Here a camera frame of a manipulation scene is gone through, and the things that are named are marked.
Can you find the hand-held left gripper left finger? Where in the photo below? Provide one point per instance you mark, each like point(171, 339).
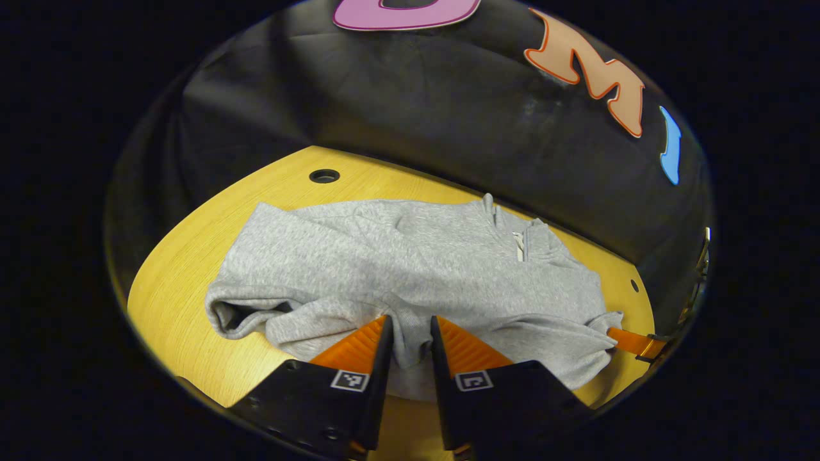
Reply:
point(378, 384)

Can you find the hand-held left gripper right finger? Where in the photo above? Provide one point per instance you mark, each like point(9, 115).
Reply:
point(445, 390)

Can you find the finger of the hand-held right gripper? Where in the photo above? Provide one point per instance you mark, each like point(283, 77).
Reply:
point(634, 342)

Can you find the grey zip-neck sweatshirt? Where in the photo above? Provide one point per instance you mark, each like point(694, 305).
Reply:
point(384, 256)

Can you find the black backdrop cloth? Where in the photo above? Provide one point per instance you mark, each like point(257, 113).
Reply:
point(416, 115)

